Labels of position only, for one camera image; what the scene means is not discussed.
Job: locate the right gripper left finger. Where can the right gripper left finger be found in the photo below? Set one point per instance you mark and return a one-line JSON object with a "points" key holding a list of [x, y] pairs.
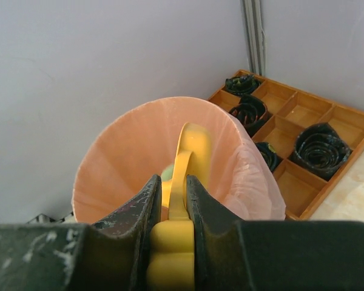
{"points": [[110, 254]]}

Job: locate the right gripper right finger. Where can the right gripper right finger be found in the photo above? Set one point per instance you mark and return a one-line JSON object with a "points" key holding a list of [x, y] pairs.
{"points": [[236, 254]]}

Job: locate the yellow litter scoop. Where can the yellow litter scoop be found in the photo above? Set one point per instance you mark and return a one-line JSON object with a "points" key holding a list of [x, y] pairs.
{"points": [[172, 242]]}

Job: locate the bin with pink bag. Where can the bin with pink bag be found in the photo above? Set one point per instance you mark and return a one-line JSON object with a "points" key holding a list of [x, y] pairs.
{"points": [[143, 142]]}

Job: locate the small black roll in tray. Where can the small black roll in tray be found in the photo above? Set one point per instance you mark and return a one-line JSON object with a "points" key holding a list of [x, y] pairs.
{"points": [[269, 154]]}

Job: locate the orange wooden tray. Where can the orange wooden tray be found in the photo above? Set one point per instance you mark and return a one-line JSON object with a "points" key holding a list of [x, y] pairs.
{"points": [[293, 110]]}

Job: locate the black object in tray corner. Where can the black object in tray corner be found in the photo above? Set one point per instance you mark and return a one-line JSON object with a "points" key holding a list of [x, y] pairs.
{"points": [[242, 85]]}

